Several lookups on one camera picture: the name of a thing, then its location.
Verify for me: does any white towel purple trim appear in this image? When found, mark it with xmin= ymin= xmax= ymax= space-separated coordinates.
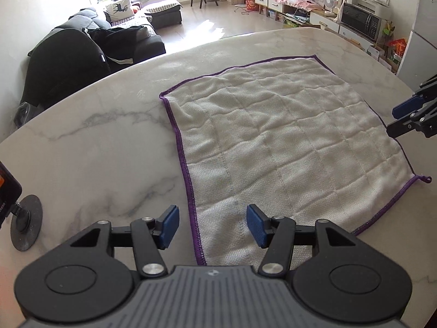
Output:
xmin=160 ymin=55 xmax=431 ymax=266

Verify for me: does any white refrigerator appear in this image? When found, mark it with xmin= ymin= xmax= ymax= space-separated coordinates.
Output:
xmin=396 ymin=0 xmax=437 ymax=90

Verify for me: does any black round phone stand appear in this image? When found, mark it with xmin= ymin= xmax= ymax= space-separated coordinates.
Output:
xmin=10 ymin=195 xmax=43 ymax=252

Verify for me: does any black microwave oven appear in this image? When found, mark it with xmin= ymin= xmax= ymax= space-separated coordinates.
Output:
xmin=341 ymin=2 xmax=383 ymax=42

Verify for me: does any white printer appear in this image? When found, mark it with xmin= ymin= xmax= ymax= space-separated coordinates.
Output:
xmin=347 ymin=0 xmax=391 ymax=20

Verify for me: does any small white desk fan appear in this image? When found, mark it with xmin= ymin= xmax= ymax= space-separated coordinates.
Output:
xmin=323 ymin=0 xmax=337 ymax=15

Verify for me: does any dark grey sofa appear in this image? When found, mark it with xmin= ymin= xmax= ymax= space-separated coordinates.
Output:
xmin=65 ymin=8 xmax=166 ymax=73

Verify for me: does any black clothing on sofa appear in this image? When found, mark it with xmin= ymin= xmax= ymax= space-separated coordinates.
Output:
xmin=88 ymin=26 xmax=150 ymax=65

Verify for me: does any grey footstool ottoman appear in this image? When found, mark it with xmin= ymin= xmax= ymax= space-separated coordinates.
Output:
xmin=141 ymin=0 xmax=182 ymax=30

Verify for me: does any white horse print pillow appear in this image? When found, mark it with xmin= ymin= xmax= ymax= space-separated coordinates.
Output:
xmin=104 ymin=0 xmax=134 ymax=24

